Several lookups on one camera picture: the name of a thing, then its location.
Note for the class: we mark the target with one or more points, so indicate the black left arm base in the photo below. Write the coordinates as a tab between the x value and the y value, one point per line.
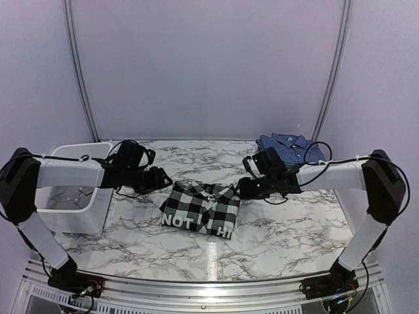
69	279

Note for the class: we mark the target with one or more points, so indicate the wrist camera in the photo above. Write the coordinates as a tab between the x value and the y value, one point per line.
247	166
150	154

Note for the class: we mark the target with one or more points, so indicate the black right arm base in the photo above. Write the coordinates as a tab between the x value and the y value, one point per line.
337	281

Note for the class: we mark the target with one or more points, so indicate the folded blue checkered shirt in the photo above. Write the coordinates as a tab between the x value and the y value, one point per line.
292	149

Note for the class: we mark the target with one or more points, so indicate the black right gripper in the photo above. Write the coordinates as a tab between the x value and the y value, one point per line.
246	191

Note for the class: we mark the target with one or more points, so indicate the right aluminium wall post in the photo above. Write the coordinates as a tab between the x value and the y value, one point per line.
338	56

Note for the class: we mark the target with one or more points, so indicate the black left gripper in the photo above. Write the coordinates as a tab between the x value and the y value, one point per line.
156	180

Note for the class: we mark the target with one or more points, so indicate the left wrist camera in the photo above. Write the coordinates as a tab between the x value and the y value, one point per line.
150	154

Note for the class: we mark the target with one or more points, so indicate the aluminium front frame rail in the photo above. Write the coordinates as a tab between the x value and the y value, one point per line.
129	295

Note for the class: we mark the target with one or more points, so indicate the black white checkered shirt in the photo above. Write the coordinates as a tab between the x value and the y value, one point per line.
209	209

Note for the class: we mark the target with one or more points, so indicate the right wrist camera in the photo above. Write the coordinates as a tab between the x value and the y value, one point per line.
247	166

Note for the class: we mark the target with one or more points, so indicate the grey cloth in bin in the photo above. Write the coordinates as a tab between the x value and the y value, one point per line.
69	197

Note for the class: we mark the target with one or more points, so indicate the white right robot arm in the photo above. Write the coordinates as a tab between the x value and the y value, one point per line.
386	185

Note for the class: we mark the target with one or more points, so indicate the white plastic bin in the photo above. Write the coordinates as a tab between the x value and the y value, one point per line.
74	165

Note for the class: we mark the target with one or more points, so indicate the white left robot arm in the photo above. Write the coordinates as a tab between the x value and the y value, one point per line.
129	164

